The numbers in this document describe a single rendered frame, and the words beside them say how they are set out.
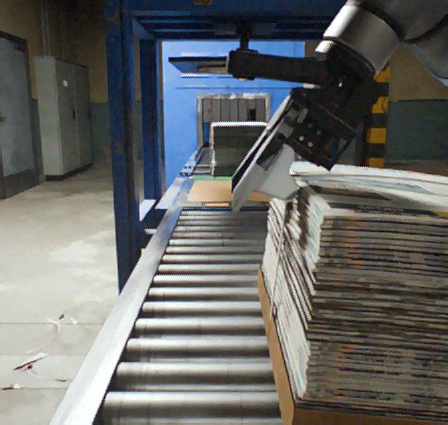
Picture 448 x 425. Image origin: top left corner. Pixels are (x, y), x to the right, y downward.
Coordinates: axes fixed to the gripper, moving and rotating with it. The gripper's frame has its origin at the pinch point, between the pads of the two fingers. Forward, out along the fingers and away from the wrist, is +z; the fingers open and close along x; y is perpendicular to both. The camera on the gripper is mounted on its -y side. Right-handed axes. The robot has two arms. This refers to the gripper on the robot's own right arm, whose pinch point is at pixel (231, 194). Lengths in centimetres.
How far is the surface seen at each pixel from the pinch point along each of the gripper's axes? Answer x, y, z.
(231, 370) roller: 0.9, 13.5, 19.7
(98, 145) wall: 845, -189, 191
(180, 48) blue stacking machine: 331, -69, -30
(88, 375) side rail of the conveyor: -0.7, -1.9, 30.1
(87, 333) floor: 158, -3, 125
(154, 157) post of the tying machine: 162, -24, 30
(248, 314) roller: 19.3, 16.5, 18.6
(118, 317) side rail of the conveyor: 15.6, -2.0, 29.9
